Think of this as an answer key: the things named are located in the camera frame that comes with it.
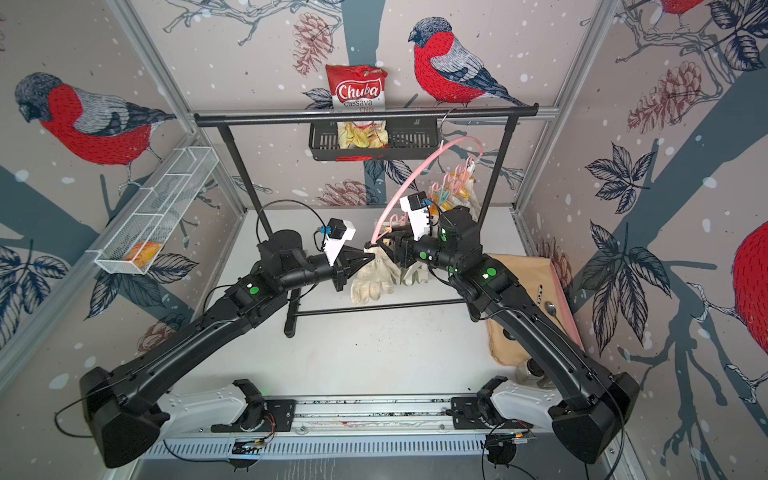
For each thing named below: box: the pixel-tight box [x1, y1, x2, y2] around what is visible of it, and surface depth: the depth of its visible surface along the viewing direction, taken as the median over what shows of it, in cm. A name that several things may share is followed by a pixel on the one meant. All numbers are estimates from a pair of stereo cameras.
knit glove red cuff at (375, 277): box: [350, 246, 401, 305], surface depth 74 cm
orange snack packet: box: [125, 241, 163, 269], surface depth 68 cm
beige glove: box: [400, 261, 429, 286], surface depth 61 cm
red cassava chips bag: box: [326, 64, 389, 161], surface depth 84 cm
